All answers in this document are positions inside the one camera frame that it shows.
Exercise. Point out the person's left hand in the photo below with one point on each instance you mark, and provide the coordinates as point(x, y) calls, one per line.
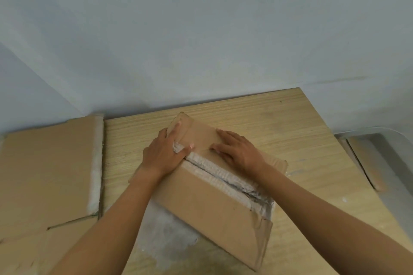
point(161, 158)

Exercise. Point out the person's right hand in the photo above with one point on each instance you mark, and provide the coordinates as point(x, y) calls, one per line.
point(245, 155)

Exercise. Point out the person's left forearm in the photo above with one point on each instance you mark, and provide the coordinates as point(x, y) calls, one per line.
point(103, 226)

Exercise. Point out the person's right forearm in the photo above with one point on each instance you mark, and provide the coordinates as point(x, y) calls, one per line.
point(338, 220)

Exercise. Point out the light wooden table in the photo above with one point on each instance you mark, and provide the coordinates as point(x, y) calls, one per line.
point(290, 129)

